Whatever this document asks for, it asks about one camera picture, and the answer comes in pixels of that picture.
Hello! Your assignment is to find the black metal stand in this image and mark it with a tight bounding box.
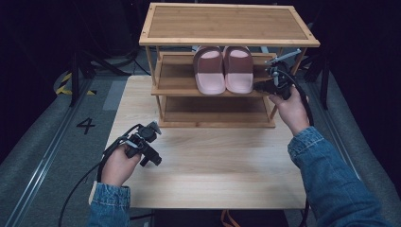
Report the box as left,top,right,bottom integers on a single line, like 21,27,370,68
69,46,133,108
301,46,331,111

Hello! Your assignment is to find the person's right hand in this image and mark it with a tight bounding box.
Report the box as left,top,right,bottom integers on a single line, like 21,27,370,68
268,84,311,137

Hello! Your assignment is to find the wooden shoe rack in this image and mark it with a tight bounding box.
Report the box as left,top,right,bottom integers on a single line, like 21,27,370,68
138,2,322,130

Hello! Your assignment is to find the pink slipper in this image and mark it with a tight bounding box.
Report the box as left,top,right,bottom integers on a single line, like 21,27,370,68
222,45,255,96
192,45,227,96

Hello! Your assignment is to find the metal floor rail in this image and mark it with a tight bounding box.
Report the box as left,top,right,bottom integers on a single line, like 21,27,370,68
3,79,96,227

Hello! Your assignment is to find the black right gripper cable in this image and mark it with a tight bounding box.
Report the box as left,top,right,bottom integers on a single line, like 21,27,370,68
275,68,316,227

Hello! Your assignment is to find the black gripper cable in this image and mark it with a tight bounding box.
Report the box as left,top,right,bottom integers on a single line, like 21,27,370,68
58,123,144,227
275,68,316,227

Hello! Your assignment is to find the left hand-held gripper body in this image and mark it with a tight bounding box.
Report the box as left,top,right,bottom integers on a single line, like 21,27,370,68
120,120,163,159

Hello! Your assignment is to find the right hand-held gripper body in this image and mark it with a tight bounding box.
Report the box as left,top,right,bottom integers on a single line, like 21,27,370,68
264,48,303,101

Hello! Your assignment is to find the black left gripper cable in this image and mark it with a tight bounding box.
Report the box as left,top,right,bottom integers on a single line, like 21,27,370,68
58,123,144,227

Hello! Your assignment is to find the orange strap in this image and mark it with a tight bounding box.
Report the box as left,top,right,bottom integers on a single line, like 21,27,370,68
220,209,243,227

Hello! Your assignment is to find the person's left hand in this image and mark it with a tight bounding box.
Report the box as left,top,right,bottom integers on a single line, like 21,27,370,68
100,144,143,188

